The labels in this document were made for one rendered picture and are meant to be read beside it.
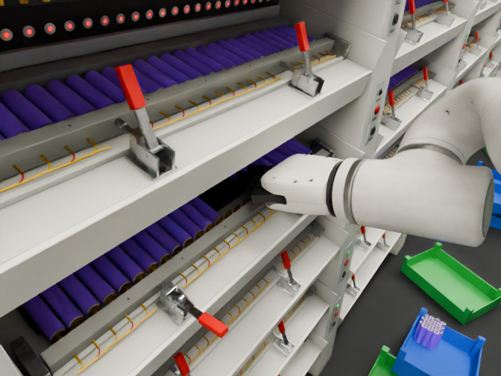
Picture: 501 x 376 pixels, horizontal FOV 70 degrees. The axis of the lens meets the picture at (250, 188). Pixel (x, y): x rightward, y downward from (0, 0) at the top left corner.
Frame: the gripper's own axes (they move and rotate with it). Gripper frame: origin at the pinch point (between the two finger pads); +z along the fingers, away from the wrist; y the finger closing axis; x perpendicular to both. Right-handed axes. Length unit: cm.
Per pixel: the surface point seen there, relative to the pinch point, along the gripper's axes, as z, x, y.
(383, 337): 3, 84, -50
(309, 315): 6.8, 46.2, -16.2
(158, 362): -4.4, 10.8, 26.5
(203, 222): 1.4, 2.4, 10.7
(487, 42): -5, 6, -163
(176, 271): -1.9, 3.9, 19.2
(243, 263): -4.5, 8.1, 10.4
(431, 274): -1, 85, -90
